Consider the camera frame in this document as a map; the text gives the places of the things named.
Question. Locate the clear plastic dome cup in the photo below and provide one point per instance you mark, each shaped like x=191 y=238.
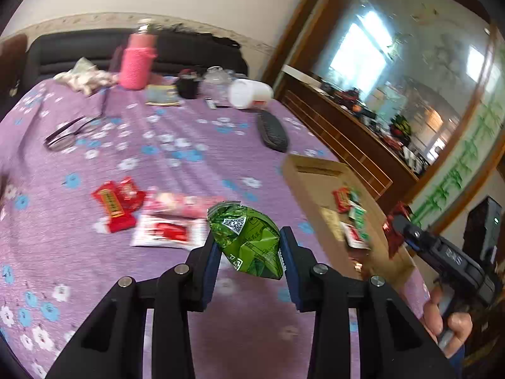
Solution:
x=216 y=83

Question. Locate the large green foil snack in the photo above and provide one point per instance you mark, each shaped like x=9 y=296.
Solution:
x=248 y=238

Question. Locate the brown armchair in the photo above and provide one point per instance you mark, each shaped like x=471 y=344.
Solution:
x=12 y=58

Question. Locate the black glasses case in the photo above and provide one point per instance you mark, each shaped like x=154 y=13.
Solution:
x=272 y=132

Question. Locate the white snack packet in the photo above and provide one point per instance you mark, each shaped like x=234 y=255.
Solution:
x=352 y=237

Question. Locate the black-framed eyeglasses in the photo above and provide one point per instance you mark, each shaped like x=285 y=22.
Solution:
x=66 y=136

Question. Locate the white plastic jar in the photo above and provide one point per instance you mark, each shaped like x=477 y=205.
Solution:
x=246 y=94

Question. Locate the dark red foil snack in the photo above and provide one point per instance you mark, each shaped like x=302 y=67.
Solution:
x=393 y=228

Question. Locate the black round container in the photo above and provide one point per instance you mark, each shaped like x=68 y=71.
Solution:
x=187 y=84

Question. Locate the beige cracker packet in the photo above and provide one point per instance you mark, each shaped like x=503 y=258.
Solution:
x=333 y=222

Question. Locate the black sofa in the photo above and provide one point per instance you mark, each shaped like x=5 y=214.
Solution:
x=177 y=49

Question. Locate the cardboard box tray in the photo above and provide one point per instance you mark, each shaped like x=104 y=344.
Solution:
x=311 y=182

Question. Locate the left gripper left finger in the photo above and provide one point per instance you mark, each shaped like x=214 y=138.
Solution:
x=110 y=342

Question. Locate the green snack packet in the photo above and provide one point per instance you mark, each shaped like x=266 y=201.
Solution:
x=357 y=214

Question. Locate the white red packet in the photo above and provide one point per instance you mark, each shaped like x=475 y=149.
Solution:
x=170 y=232

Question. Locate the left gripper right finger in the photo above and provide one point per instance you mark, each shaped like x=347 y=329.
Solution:
x=392 y=341

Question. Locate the small lighter on table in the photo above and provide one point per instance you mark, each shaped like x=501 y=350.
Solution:
x=211 y=104

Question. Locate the brick-pattern wooden counter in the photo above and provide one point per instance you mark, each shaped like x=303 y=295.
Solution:
x=380 y=169

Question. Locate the small red snack packet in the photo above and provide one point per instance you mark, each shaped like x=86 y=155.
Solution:
x=130 y=196

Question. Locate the white crumpled cloth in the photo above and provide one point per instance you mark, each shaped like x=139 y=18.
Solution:
x=86 y=78

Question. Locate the red snack packet long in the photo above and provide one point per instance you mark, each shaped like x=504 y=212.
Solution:
x=119 y=218

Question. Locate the pink knit-sleeve thermos bottle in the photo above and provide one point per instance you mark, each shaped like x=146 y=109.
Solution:
x=139 y=55

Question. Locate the purple floral tablecloth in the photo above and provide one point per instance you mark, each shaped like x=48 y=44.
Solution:
x=58 y=259

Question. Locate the pink candy packet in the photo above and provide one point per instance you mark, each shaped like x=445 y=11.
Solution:
x=176 y=204

